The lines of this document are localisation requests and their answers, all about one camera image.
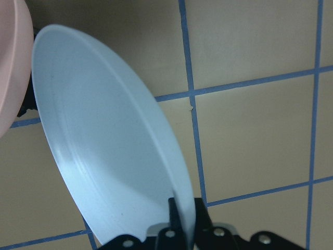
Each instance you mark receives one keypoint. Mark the pink plate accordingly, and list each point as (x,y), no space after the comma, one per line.
(16,50)

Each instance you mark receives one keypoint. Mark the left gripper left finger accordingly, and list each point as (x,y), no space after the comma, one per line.
(160,236)

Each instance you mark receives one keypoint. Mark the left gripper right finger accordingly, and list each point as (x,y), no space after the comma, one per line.
(209,235)

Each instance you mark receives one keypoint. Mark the light blue plate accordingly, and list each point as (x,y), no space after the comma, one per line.
(112,143)

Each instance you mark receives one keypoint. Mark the black plate rack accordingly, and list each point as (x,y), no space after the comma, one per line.
(29,102)

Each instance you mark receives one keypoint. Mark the brown table mat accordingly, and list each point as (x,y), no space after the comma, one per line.
(247,88)

